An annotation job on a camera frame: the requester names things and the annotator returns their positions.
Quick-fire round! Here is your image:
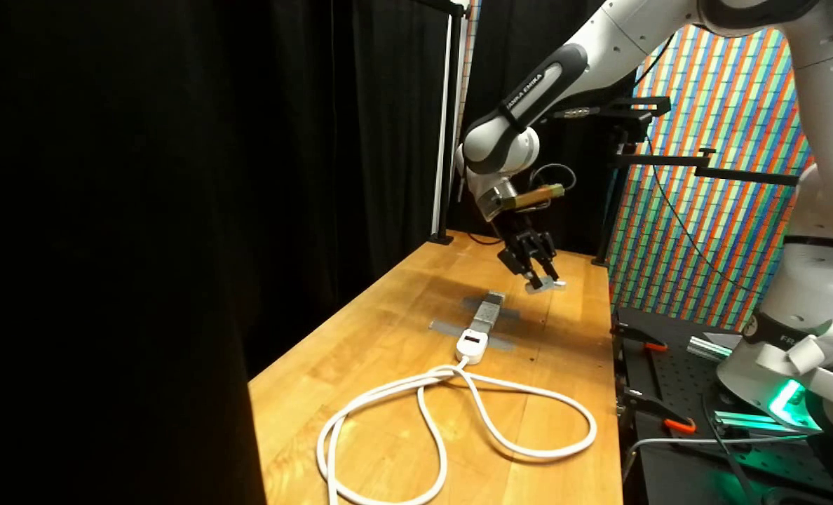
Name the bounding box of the white pole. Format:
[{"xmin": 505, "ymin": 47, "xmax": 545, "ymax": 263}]
[{"xmin": 428, "ymin": 0, "xmax": 480, "ymax": 241}]

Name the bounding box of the white charger head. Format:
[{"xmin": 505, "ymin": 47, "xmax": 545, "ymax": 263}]
[{"xmin": 524, "ymin": 274, "xmax": 569, "ymax": 295}]

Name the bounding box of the green tool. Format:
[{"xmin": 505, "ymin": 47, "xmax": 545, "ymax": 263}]
[
  {"xmin": 684, "ymin": 333, "xmax": 738, "ymax": 365},
  {"xmin": 712, "ymin": 406, "xmax": 814, "ymax": 437}
]

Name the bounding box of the white power strip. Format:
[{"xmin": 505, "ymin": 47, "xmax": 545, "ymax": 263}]
[{"xmin": 451, "ymin": 291, "xmax": 507, "ymax": 367}]

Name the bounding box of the colourful patterned panel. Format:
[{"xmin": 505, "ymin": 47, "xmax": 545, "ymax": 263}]
[{"xmin": 605, "ymin": 22, "xmax": 822, "ymax": 337}]

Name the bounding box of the black curtain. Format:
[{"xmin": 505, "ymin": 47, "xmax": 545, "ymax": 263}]
[{"xmin": 0, "ymin": 0, "xmax": 651, "ymax": 505}]

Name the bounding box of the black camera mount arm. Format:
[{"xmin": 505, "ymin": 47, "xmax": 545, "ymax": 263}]
[{"xmin": 553, "ymin": 93, "xmax": 801, "ymax": 190}]

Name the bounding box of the white power strip cable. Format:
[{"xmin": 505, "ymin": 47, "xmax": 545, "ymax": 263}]
[{"xmin": 315, "ymin": 358, "xmax": 599, "ymax": 505}]

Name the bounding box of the grey cable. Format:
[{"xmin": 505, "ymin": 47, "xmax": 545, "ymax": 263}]
[{"xmin": 630, "ymin": 430, "xmax": 814, "ymax": 455}]

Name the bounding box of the orange-handled clamp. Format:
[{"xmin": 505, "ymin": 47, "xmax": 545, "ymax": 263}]
[
  {"xmin": 612, "ymin": 319, "xmax": 672, "ymax": 358},
  {"xmin": 622, "ymin": 388, "xmax": 702, "ymax": 437}
]

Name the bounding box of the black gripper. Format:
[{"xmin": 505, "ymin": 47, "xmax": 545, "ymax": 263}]
[{"xmin": 496, "ymin": 204, "xmax": 563, "ymax": 288}]

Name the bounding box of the black camera cable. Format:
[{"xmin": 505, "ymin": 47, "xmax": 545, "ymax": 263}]
[{"xmin": 528, "ymin": 159, "xmax": 584, "ymax": 196}]

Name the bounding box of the wooden camera mount plate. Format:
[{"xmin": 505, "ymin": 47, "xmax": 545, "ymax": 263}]
[{"xmin": 510, "ymin": 182, "xmax": 569, "ymax": 214}]

